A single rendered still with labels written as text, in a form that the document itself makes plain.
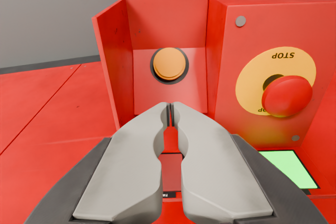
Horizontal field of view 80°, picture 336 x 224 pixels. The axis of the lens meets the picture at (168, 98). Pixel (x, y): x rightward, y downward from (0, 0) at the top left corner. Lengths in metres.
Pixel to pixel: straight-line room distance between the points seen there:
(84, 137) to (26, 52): 0.77
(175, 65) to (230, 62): 0.07
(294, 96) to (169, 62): 0.13
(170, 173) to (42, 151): 0.38
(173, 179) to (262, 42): 0.15
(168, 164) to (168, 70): 0.10
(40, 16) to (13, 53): 0.25
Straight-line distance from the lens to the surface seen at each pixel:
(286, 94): 0.19
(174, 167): 0.22
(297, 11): 0.20
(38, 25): 1.13
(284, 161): 0.26
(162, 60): 0.24
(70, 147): 0.51
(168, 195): 0.21
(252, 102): 0.22
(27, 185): 0.49
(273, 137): 0.26
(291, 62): 0.21
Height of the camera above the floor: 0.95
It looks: 57 degrees down
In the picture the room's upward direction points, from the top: 180 degrees clockwise
